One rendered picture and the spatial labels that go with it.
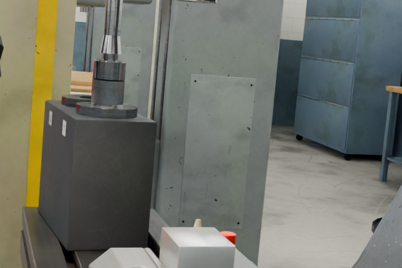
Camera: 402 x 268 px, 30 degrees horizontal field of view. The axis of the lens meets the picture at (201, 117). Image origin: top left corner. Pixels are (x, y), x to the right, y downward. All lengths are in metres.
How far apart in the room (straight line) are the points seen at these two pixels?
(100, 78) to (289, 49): 9.49
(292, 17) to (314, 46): 1.77
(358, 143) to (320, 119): 0.70
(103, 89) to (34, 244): 0.24
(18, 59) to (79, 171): 1.41
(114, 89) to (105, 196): 0.15
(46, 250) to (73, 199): 0.08
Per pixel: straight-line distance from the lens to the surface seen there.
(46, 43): 2.44
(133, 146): 1.06
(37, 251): 1.07
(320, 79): 8.63
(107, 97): 1.08
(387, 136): 7.07
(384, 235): 1.03
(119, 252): 0.72
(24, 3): 2.44
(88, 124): 1.04
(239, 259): 0.73
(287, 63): 10.54
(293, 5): 10.55
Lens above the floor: 1.26
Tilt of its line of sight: 7 degrees down
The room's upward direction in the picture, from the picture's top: 5 degrees clockwise
